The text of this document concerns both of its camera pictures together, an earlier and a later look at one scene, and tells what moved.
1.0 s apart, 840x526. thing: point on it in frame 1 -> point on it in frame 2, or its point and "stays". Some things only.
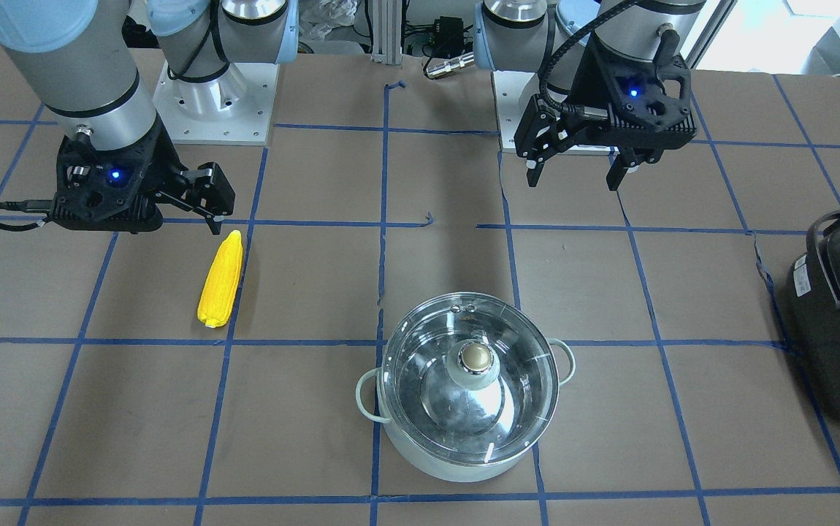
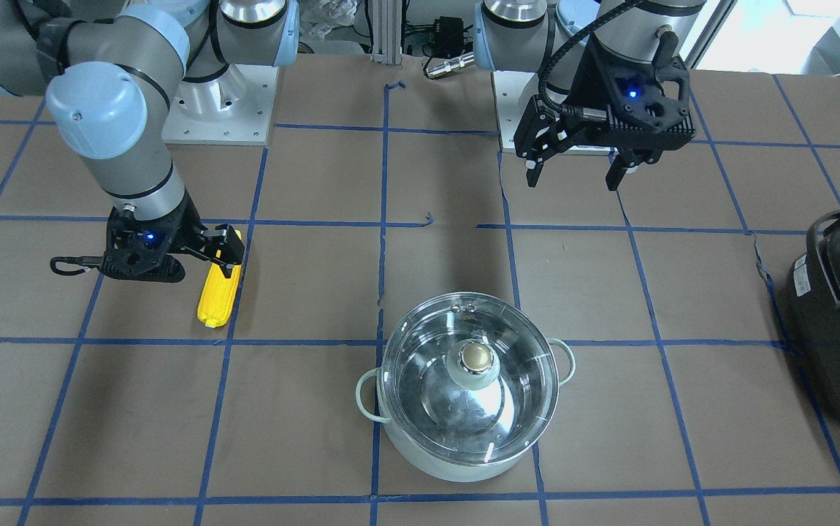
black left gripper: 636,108 stays
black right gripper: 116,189 -> 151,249
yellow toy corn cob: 220,280 stays
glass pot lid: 470,378 stays
